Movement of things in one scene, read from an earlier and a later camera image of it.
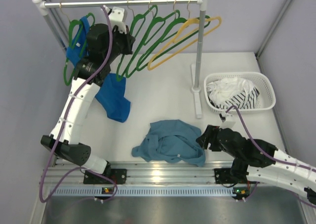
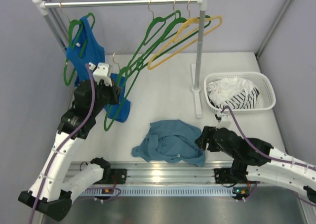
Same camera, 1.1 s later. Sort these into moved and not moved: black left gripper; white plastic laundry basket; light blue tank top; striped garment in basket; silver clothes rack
Moved: black left gripper
Not moved: light blue tank top; white plastic laundry basket; silver clothes rack; striped garment in basket
